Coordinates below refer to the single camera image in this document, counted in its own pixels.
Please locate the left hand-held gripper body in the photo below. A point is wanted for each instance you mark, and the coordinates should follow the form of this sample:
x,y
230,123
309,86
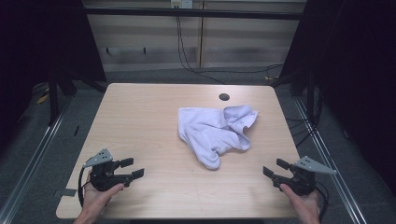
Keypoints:
x,y
104,179

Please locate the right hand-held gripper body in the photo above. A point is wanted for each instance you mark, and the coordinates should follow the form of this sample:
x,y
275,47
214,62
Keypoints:
x,y
300,182

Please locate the white printed towel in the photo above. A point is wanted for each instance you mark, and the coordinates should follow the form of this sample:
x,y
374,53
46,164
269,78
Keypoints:
x,y
211,133

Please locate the person's left hand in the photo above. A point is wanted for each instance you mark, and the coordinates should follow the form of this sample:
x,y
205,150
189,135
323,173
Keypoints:
x,y
96,199

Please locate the person's right hand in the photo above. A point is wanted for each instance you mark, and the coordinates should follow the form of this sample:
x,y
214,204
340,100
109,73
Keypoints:
x,y
303,203

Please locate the grey tape piece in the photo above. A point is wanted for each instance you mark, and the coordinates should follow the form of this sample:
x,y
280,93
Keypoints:
x,y
67,192

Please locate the small black tape strip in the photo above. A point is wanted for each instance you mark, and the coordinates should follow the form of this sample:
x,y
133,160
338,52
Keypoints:
x,y
76,130

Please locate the black metal stand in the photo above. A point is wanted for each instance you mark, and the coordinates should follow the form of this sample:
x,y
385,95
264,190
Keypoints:
x,y
53,99

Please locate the yellow floor object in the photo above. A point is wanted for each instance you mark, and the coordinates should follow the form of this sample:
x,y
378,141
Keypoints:
x,y
42,99

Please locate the black curtain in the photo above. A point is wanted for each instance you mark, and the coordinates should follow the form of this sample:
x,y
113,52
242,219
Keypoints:
x,y
358,77
37,46

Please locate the black horizontal metal bar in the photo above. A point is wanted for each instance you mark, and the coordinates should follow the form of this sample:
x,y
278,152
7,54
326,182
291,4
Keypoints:
x,y
186,13

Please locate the grey metal floor rail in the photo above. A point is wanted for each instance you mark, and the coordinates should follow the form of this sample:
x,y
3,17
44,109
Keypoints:
x,y
336,161
29,165

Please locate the white wall outlet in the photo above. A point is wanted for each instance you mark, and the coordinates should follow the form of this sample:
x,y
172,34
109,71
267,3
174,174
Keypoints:
x,y
182,3

